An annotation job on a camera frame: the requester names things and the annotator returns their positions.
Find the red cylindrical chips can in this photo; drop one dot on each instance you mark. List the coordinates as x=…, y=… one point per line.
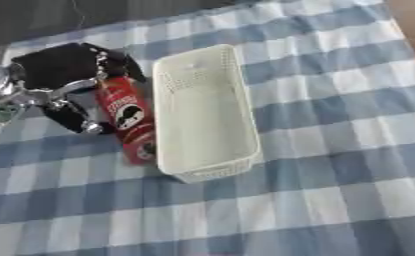
x=129, y=116

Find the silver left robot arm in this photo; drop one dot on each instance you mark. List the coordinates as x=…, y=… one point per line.
x=0, y=103

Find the white plastic basket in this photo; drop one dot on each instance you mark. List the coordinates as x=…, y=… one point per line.
x=204, y=113

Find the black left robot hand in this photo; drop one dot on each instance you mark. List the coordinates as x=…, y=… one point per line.
x=62, y=68

